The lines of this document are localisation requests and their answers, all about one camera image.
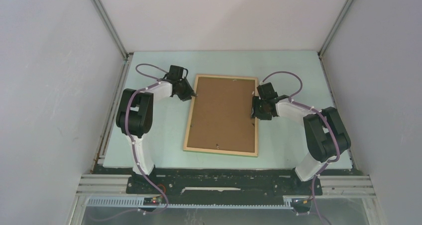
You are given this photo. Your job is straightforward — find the brown backing board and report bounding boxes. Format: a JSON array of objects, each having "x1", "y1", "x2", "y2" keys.
[{"x1": 186, "y1": 77, "x2": 256, "y2": 154}]

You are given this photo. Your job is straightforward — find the wooden picture frame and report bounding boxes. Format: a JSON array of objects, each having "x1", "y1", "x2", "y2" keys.
[{"x1": 182, "y1": 74, "x2": 260, "y2": 157}]

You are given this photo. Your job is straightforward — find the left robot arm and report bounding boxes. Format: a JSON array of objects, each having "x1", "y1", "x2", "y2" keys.
[{"x1": 115, "y1": 63, "x2": 196, "y2": 194}]

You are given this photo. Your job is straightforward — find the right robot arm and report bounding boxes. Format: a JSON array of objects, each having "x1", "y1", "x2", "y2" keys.
[{"x1": 251, "y1": 83, "x2": 351, "y2": 194}]

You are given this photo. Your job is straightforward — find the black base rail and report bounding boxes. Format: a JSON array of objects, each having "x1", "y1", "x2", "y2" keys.
[{"x1": 126, "y1": 168, "x2": 322, "y2": 205}]

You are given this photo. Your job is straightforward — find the left aluminium corner post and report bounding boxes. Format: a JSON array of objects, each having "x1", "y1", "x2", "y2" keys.
[{"x1": 91, "y1": 0, "x2": 129, "y2": 60}]

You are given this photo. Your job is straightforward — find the aluminium corner post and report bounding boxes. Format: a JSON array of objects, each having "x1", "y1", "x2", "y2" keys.
[
  {"x1": 91, "y1": 0, "x2": 129, "y2": 60},
  {"x1": 318, "y1": 0, "x2": 355, "y2": 59}
]

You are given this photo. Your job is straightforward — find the white cable duct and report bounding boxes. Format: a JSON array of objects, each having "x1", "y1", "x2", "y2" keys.
[{"x1": 86, "y1": 196, "x2": 310, "y2": 209}]

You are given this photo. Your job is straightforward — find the right aluminium corner post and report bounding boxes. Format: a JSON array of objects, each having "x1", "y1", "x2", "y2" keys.
[{"x1": 318, "y1": 0, "x2": 355, "y2": 59}]

